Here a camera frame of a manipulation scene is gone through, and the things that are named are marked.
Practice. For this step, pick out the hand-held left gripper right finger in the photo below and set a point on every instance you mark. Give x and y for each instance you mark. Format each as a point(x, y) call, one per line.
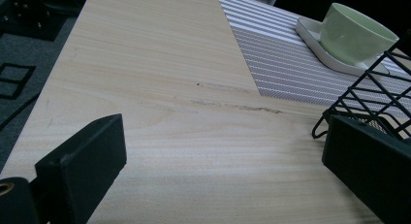
point(371, 161)

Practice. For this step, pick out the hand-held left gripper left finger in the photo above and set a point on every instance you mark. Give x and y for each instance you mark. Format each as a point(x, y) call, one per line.
point(84, 164)

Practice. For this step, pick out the green ceramic cup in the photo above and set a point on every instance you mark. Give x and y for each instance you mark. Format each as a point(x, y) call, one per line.
point(350, 36)

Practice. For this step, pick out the white rectangular saucer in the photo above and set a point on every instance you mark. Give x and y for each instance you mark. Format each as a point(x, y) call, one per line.
point(318, 44)

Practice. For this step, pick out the grey striped placemat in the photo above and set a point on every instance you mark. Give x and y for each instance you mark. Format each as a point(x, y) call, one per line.
point(278, 60)

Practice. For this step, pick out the black metal stand base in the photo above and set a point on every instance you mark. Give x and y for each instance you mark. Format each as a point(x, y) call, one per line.
point(29, 14)

